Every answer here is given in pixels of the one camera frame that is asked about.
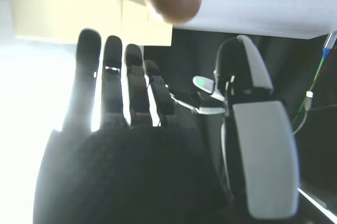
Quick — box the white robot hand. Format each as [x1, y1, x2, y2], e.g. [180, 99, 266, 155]
[33, 27, 300, 224]

